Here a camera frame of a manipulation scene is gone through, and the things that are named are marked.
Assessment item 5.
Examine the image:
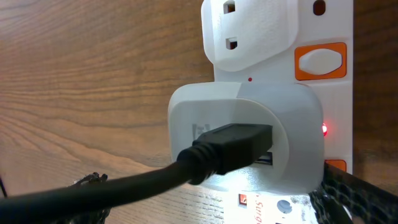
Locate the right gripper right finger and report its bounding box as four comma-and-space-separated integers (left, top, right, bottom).
309, 163, 397, 224

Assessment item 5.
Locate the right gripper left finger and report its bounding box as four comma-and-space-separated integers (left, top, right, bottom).
62, 172, 113, 224

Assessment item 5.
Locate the black charger cable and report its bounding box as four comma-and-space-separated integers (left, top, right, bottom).
0, 123, 274, 223

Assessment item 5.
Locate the white USB charger adapter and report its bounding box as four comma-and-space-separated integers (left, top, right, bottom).
168, 82, 324, 195

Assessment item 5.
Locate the white power strip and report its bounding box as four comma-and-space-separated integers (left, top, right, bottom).
191, 1, 353, 223

